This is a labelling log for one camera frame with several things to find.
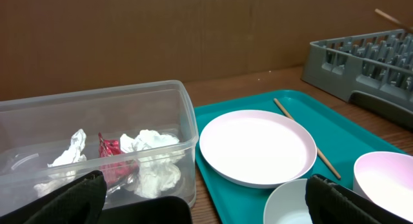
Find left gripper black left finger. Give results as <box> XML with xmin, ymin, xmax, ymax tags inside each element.
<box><xmin>1</xmin><ymin>170</ymin><xmax>107</xmax><ymax>224</ymax></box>

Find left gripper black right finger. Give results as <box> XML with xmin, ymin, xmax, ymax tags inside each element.
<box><xmin>305</xmin><ymin>174</ymin><xmax>412</xmax><ymax>224</ymax></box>

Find small white napkin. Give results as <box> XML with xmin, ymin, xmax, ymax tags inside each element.
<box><xmin>34</xmin><ymin>129</ymin><xmax>87</xmax><ymax>198</ymax></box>

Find grey bowl of rice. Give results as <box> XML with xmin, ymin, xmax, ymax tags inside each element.
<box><xmin>263</xmin><ymin>179</ymin><xmax>312</xmax><ymax>224</ymax></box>

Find red snack wrapper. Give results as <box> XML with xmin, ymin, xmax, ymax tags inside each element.
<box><xmin>98</xmin><ymin>133</ymin><xmax>139</xmax><ymax>188</ymax></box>

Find wooden chopstick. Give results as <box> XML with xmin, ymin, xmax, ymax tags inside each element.
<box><xmin>273</xmin><ymin>98</ymin><xmax>341</xmax><ymax>180</ymax></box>
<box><xmin>374</xmin><ymin>8</ymin><xmax>412</xmax><ymax>33</ymax></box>

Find white shallow bowl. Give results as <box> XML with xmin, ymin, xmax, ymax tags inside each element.
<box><xmin>353</xmin><ymin>151</ymin><xmax>412</xmax><ymax>221</ymax></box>

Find grey dishwasher rack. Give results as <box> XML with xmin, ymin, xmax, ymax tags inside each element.
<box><xmin>301</xmin><ymin>30</ymin><xmax>412</xmax><ymax>129</ymax></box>

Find white round plate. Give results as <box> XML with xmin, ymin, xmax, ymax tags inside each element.
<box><xmin>199</xmin><ymin>110</ymin><xmax>317</xmax><ymax>188</ymax></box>

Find clear plastic bin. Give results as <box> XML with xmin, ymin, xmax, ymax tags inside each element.
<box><xmin>1</xmin><ymin>81</ymin><xmax>199</xmax><ymax>214</ymax></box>

